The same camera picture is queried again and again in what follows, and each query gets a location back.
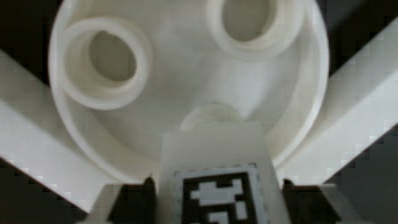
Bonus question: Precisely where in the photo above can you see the white U-shaped frame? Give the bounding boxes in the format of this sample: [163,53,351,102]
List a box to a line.
[0,19,398,212]

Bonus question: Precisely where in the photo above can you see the white round stool seat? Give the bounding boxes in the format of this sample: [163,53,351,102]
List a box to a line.
[49,0,328,182]

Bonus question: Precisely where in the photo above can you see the white stool leg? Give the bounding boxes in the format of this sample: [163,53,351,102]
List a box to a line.
[156,104,291,224]

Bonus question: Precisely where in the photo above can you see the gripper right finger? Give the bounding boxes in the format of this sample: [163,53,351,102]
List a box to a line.
[280,178,374,224]

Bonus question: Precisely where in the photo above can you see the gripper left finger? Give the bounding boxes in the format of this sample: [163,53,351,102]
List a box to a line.
[76,176,157,224]

